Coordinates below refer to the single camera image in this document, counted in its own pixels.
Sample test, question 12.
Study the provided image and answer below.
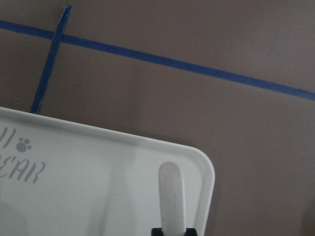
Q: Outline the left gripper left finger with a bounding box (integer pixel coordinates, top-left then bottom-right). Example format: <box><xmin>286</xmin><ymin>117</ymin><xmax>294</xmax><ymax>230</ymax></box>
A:
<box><xmin>151</xmin><ymin>228</ymin><xmax>163</xmax><ymax>236</ymax></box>

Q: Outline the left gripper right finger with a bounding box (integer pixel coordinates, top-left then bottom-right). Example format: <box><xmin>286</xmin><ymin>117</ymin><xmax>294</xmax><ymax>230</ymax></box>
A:
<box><xmin>184</xmin><ymin>228</ymin><xmax>198</xmax><ymax>236</ymax></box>

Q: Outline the white ceramic spoon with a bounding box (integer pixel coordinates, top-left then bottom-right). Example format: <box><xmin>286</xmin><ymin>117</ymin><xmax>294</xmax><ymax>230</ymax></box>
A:
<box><xmin>158</xmin><ymin>162</ymin><xmax>186</xmax><ymax>236</ymax></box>

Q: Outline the white bear tray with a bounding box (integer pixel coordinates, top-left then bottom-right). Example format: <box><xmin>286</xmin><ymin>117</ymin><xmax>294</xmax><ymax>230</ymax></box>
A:
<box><xmin>0</xmin><ymin>108</ymin><xmax>215</xmax><ymax>236</ymax></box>

